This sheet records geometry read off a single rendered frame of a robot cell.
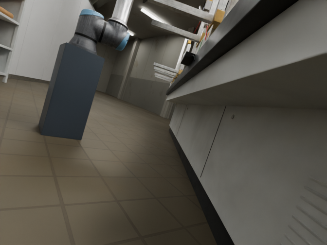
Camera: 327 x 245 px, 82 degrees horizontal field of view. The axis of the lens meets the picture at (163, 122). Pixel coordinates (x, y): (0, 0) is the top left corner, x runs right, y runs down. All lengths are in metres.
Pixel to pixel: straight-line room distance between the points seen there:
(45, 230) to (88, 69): 1.00
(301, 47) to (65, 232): 0.66
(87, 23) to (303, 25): 1.31
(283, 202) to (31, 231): 0.63
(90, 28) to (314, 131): 1.33
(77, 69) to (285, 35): 1.22
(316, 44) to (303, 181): 0.31
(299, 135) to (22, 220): 0.75
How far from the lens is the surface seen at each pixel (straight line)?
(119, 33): 1.50
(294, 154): 0.54
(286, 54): 0.31
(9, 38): 3.80
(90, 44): 1.45
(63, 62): 1.37
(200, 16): 0.95
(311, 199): 0.49
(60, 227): 0.68
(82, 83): 1.39
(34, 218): 0.71
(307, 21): 0.31
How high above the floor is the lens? 0.42
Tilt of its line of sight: 5 degrees down
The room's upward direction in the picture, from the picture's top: 18 degrees clockwise
